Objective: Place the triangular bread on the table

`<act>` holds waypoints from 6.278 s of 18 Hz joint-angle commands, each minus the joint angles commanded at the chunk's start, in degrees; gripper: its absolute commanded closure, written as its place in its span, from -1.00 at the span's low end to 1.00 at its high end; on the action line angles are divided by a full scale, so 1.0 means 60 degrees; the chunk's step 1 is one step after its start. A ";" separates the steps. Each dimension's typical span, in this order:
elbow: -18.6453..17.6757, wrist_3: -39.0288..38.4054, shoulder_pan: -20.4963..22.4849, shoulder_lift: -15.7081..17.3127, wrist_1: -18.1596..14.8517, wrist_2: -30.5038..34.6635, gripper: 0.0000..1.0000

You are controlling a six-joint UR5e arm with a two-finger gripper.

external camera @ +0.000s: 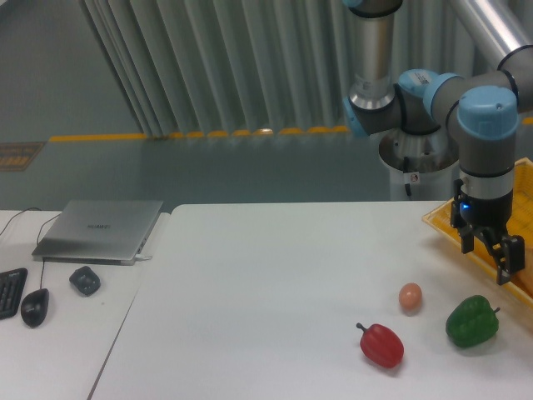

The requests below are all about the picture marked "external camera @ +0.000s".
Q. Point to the brown egg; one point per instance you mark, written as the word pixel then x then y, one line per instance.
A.
pixel 410 297

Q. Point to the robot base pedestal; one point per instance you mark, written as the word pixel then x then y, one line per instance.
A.
pixel 421 168

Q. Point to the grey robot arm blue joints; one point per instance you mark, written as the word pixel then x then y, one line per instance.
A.
pixel 478 115

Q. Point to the red bell pepper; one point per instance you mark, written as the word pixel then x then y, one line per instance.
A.
pixel 381 345

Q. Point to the triangular bread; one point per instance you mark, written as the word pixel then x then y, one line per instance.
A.
pixel 523 279

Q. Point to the green bell pepper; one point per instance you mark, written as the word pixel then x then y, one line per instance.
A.
pixel 473 322

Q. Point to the small black device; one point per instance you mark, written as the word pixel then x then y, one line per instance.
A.
pixel 85 280

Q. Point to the silver laptop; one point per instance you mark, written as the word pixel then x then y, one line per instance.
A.
pixel 100 232

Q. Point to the black keyboard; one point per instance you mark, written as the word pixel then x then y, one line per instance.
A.
pixel 11 288

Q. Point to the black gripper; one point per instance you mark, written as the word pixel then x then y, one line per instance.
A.
pixel 481 208

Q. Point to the black computer mouse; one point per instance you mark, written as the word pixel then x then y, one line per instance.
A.
pixel 34 307

